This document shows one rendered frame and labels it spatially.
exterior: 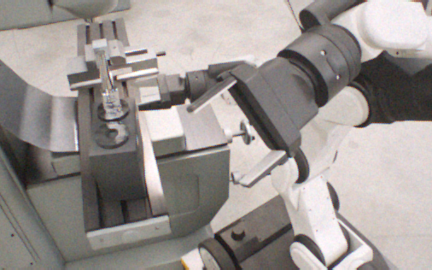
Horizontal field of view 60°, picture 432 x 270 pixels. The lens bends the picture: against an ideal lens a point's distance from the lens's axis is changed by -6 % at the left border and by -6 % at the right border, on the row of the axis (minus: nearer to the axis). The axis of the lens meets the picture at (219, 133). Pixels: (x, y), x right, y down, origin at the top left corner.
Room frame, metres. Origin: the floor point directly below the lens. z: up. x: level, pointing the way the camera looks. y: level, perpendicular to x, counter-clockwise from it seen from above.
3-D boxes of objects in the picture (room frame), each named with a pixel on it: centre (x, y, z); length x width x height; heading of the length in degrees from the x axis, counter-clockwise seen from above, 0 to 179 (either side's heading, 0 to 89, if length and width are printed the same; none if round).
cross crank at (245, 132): (1.25, -0.08, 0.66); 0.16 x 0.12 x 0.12; 106
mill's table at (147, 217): (1.16, 0.41, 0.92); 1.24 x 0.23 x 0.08; 16
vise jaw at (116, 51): (1.29, 0.39, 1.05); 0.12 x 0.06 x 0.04; 18
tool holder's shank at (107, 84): (0.82, 0.29, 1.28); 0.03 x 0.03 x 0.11
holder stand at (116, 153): (0.77, 0.28, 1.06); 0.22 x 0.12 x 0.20; 10
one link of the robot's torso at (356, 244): (0.65, -0.37, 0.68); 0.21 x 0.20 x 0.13; 35
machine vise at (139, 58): (1.29, 0.42, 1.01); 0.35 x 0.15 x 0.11; 108
